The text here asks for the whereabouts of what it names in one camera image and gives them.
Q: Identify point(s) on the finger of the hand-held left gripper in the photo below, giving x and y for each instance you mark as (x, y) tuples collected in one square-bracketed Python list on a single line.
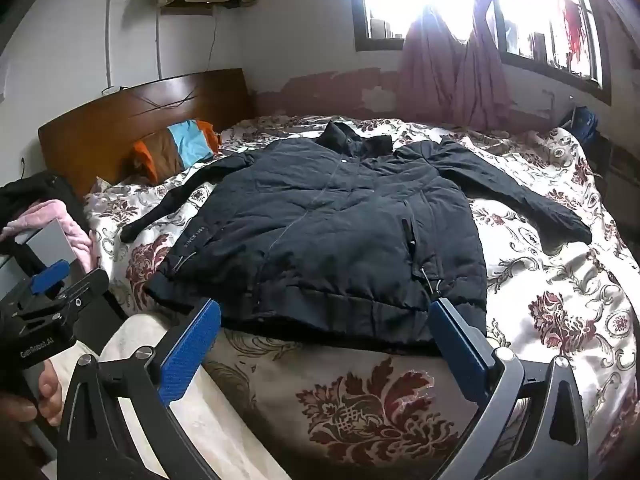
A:
[(50, 276), (82, 292)]

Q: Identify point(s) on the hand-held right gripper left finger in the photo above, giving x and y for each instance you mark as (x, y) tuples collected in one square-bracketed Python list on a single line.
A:
[(192, 355)]

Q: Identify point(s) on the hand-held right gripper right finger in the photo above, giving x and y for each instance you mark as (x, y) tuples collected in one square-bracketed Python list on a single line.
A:
[(457, 345)]

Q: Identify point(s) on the dark navy padded jacket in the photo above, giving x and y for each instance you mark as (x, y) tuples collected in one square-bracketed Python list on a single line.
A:
[(325, 240)]

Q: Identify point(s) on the person's left hand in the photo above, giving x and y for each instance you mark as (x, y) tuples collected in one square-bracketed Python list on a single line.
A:
[(49, 392)]

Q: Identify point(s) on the grey box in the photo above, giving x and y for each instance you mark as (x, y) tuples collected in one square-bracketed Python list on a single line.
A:
[(47, 247)]

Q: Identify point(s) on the pink fleece garment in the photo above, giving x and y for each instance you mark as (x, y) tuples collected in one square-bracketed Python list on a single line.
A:
[(70, 220)]

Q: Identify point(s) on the white fleece cloth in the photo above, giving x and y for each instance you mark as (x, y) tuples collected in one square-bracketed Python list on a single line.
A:
[(130, 335)]

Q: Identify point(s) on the dark cloth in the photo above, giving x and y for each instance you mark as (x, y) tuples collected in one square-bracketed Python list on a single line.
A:
[(35, 190)]

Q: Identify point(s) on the floral bed blanket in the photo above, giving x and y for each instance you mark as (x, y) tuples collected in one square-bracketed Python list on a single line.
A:
[(550, 270)]

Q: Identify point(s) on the wooden headboard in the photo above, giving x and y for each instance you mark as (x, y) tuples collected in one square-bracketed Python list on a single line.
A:
[(100, 150)]

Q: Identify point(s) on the orange brown blue pillow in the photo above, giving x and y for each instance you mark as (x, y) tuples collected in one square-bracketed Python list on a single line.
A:
[(165, 152)]

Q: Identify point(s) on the blue bag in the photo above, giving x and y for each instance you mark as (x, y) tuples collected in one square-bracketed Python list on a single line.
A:
[(584, 125)]

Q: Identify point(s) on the pink curtain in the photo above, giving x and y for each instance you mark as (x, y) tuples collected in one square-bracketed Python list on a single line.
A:
[(440, 70)]

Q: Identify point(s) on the red hanging garment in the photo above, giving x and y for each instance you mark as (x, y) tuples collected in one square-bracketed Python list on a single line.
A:
[(575, 30)]

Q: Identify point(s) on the white wall conduit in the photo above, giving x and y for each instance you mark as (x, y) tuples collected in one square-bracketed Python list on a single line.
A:
[(158, 45), (108, 25)]

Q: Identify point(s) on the wooden wall shelf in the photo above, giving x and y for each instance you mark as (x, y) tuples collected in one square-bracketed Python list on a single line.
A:
[(195, 8)]

